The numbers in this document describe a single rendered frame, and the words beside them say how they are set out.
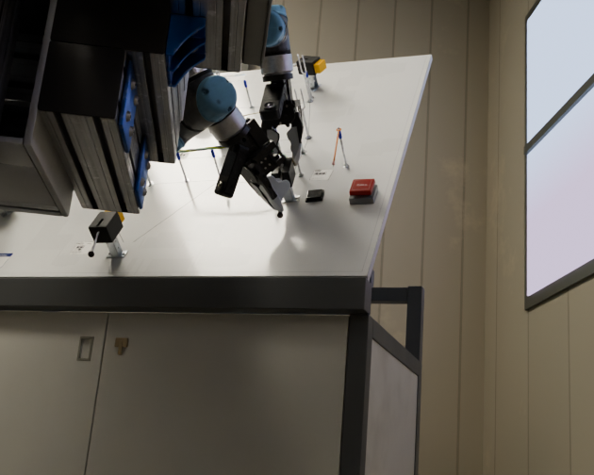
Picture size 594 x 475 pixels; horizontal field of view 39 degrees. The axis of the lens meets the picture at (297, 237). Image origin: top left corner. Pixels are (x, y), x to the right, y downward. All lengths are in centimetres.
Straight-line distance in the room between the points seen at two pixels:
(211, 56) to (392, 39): 346
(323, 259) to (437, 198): 256
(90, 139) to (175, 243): 87
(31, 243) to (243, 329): 63
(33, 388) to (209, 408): 43
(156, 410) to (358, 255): 53
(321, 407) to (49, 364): 64
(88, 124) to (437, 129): 347
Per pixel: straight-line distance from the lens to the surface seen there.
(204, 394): 175
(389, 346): 185
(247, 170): 175
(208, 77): 153
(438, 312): 408
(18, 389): 198
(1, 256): 212
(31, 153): 102
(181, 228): 195
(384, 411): 182
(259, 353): 171
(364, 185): 186
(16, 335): 201
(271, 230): 185
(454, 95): 449
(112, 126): 101
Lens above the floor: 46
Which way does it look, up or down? 17 degrees up
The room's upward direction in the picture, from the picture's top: 5 degrees clockwise
